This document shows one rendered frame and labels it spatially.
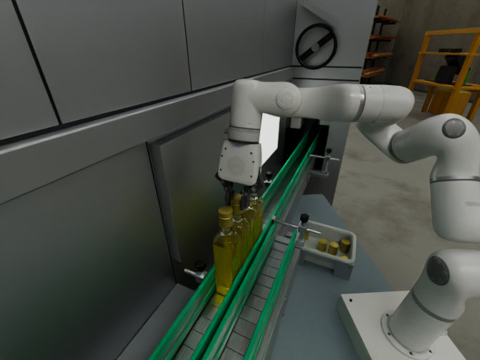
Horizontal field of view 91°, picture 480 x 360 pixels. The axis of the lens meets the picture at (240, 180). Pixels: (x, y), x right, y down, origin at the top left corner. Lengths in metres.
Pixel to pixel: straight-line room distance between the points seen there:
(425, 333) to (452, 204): 0.32
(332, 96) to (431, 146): 0.24
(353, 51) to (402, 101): 0.88
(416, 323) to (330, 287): 0.29
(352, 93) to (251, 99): 0.22
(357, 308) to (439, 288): 0.26
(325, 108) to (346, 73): 0.88
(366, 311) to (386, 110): 0.57
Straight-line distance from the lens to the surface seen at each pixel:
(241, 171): 0.56
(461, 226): 0.67
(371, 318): 0.87
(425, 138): 0.66
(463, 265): 0.67
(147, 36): 0.54
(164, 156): 0.53
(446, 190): 0.68
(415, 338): 0.82
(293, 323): 0.87
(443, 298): 0.71
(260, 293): 0.76
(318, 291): 0.96
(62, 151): 0.41
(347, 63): 1.50
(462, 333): 2.14
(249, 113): 0.54
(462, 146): 0.67
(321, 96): 0.64
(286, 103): 0.53
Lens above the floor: 1.50
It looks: 29 degrees down
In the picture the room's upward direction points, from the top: straight up
